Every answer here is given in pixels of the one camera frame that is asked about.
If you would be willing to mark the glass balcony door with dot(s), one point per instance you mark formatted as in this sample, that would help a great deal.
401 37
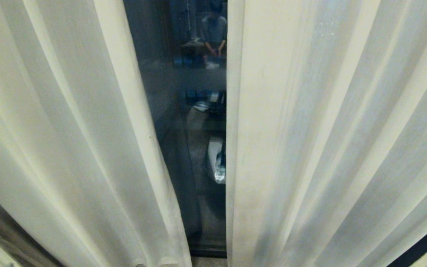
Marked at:
187 148

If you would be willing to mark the white sheer curtain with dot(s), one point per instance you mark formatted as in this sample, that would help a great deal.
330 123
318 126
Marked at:
69 141
328 141

